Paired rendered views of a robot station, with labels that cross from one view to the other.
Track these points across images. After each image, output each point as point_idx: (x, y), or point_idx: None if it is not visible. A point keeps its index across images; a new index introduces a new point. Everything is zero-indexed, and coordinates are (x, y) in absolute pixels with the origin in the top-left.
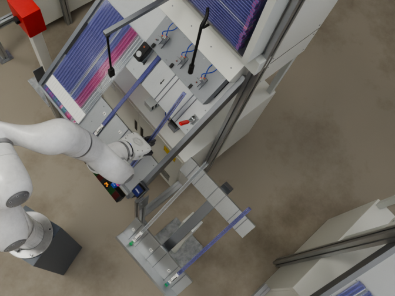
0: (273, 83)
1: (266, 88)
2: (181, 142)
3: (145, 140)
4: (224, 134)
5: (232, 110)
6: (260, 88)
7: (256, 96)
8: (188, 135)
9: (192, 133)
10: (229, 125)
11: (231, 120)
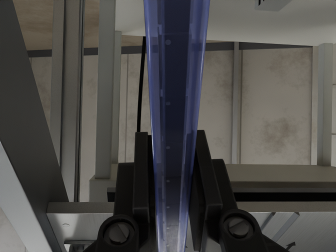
0: (116, 63)
1: (124, 32)
2: (18, 209)
3: (199, 234)
4: (56, 27)
5: (66, 176)
6: (129, 29)
7: (122, 23)
8: (28, 235)
9: (27, 246)
10: (54, 95)
11: (56, 128)
